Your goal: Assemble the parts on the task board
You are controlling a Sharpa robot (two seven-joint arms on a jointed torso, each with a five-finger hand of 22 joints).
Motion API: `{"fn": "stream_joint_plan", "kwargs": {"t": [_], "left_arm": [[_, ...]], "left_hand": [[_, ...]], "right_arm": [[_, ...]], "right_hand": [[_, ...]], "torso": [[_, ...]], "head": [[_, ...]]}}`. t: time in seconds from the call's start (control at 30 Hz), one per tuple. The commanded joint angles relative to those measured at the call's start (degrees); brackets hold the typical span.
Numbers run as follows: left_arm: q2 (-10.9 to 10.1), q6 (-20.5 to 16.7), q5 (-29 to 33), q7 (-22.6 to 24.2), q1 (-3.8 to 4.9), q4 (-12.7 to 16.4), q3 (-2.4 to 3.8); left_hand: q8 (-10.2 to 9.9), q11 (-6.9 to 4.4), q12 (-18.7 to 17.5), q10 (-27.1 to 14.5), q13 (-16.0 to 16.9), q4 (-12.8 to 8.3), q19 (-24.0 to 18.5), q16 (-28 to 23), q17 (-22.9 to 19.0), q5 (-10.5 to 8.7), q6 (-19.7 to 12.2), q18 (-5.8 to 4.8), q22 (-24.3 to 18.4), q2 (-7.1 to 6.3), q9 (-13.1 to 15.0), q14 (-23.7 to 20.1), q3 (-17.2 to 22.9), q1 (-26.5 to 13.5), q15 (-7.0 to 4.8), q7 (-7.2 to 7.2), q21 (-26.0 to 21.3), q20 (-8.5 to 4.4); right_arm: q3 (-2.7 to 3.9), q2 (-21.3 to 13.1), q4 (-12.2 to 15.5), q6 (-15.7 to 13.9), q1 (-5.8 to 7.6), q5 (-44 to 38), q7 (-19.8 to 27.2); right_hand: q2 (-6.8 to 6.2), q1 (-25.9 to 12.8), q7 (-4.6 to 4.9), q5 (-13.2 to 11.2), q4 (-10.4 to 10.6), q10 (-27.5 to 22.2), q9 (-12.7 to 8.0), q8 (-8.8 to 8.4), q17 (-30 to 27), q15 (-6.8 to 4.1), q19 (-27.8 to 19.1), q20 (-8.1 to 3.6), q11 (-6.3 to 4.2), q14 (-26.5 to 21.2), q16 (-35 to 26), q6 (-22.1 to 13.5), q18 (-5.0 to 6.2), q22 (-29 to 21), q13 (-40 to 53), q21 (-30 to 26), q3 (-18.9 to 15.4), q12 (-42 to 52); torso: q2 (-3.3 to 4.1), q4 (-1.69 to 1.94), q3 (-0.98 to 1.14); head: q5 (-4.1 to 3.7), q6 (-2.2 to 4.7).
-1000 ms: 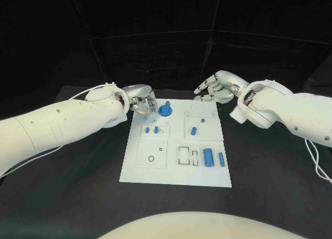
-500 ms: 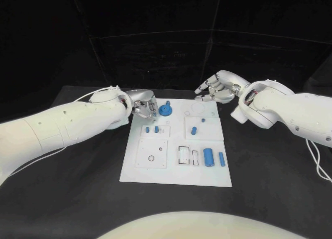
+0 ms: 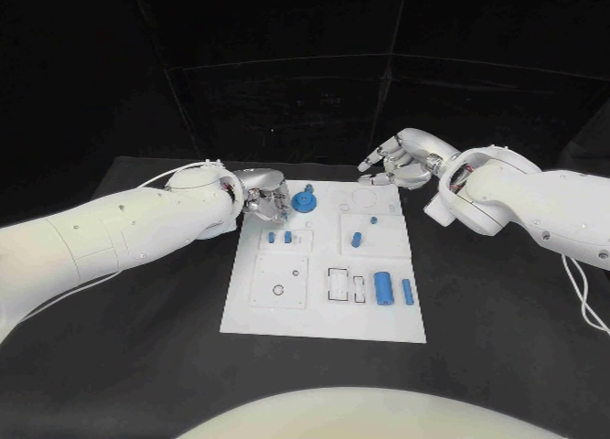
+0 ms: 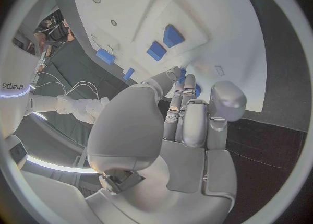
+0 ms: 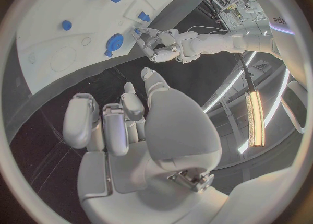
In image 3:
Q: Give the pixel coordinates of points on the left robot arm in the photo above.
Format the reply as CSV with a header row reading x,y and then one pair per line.
x,y
87,233

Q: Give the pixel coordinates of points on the thin blue cylinder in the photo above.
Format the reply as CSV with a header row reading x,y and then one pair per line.
x,y
407,292

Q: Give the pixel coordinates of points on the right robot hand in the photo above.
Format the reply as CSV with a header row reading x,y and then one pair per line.
x,y
423,147

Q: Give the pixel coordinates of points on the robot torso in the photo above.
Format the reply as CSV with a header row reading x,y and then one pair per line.
x,y
368,418

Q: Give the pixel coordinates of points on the white task board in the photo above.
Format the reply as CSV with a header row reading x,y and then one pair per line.
x,y
323,322

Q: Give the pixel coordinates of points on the large blue cylinder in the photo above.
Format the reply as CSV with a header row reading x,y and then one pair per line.
x,y
384,288

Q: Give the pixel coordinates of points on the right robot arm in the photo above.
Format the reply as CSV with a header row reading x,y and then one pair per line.
x,y
531,202

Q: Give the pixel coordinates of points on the blue gear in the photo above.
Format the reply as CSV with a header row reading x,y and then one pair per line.
x,y
304,202

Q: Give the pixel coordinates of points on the blue rectangular plug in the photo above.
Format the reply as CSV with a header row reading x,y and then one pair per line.
x,y
287,237

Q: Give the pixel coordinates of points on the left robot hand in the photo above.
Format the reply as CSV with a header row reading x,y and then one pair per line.
x,y
264,185

